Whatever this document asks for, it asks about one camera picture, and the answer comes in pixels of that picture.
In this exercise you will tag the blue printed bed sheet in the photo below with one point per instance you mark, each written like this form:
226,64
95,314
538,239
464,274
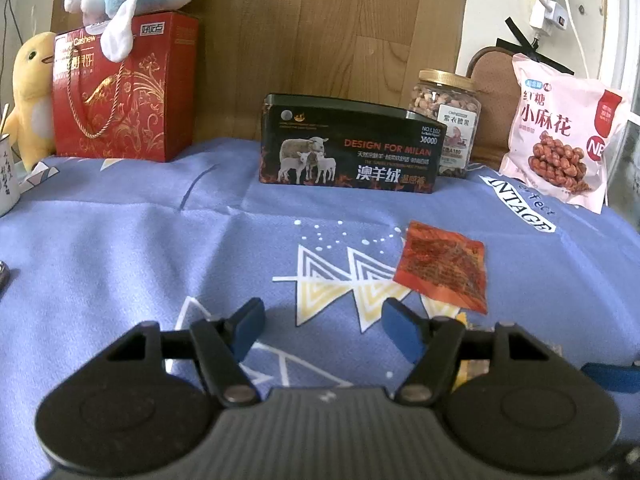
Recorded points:
150,240

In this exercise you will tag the black wall tape strip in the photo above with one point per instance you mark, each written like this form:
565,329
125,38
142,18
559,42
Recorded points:
520,34

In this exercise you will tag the pink snack bag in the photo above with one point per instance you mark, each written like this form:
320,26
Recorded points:
560,130

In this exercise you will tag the brown chair back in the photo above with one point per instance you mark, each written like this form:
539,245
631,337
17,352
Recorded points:
492,100

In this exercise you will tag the wooden headboard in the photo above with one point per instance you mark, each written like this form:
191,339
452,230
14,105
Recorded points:
325,25

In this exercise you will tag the orange snack packet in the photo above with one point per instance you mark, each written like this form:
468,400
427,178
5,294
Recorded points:
442,265

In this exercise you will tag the thin wooden stick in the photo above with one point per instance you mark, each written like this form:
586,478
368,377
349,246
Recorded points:
4,119

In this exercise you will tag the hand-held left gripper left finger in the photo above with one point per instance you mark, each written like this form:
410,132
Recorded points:
250,327

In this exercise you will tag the yellow duck plush toy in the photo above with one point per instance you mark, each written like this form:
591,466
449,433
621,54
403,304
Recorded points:
32,95

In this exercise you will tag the red gift bag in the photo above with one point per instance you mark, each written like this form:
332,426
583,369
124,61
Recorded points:
125,90

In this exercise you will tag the yellow snack packet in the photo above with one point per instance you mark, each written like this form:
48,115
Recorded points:
472,369

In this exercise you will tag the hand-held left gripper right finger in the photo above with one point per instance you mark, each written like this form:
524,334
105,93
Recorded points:
400,330

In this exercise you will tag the clear nut jar gold lid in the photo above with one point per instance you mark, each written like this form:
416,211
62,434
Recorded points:
450,115

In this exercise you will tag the white mug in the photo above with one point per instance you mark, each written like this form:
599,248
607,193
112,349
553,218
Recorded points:
7,175

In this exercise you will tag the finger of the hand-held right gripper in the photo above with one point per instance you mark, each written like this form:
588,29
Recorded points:
612,377

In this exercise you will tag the black metal tin box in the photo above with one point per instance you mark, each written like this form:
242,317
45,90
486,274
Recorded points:
350,145

